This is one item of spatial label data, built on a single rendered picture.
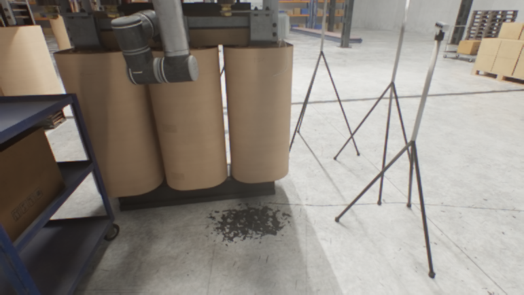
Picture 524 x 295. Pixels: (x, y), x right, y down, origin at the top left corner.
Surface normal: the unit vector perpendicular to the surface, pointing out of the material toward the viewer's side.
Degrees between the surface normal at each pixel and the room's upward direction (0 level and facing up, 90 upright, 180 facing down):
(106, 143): 90
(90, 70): 90
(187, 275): 0
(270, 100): 90
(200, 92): 90
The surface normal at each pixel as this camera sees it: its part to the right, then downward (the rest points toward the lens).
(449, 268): -0.01, -0.91
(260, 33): 0.16, 0.40
